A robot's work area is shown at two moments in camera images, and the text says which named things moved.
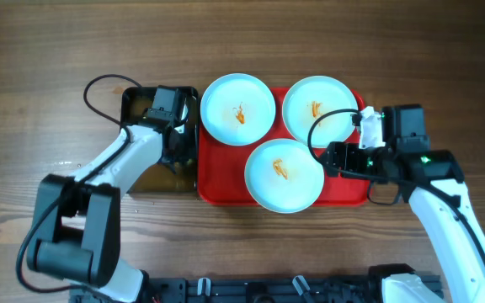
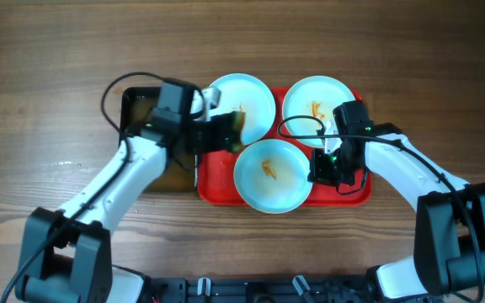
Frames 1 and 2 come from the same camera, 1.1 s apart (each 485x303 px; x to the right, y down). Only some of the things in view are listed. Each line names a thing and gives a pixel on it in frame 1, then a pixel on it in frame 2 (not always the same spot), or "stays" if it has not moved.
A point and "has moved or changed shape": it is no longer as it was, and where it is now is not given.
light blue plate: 237,109 stays
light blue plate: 312,97 stays
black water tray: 177,168 stays
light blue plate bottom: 283,176 has moved or changed shape
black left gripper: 189,151 -> 214,143
